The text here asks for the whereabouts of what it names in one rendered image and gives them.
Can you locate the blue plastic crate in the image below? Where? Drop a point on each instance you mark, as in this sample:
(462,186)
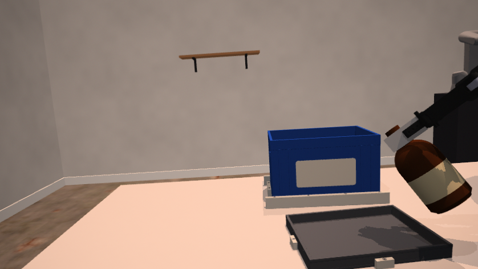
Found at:
(327,160)

